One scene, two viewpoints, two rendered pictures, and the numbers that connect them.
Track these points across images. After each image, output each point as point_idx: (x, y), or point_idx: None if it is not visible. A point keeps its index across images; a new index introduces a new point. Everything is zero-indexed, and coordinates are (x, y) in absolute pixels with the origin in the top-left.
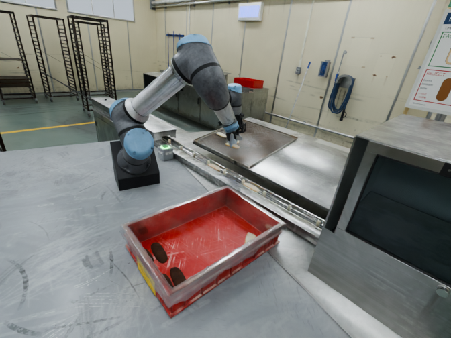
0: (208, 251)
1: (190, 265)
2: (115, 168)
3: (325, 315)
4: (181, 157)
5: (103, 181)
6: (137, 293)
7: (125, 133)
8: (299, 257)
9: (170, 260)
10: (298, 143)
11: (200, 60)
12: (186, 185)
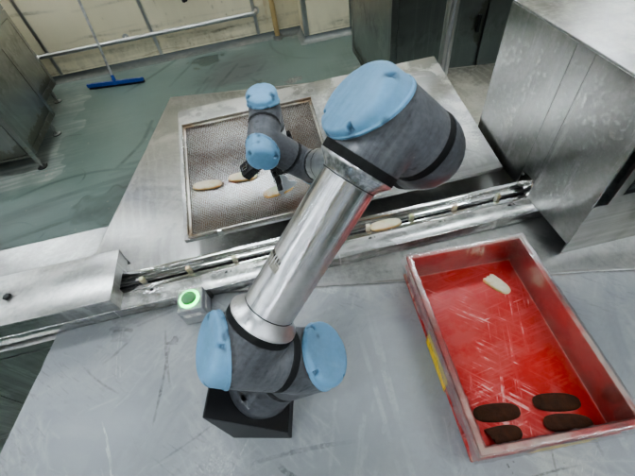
0: (506, 344)
1: (530, 377)
2: (255, 430)
3: (624, 273)
4: (233, 283)
5: (233, 465)
6: (570, 465)
7: (300, 373)
8: (538, 248)
9: (516, 401)
10: (323, 105)
11: (441, 128)
12: (324, 310)
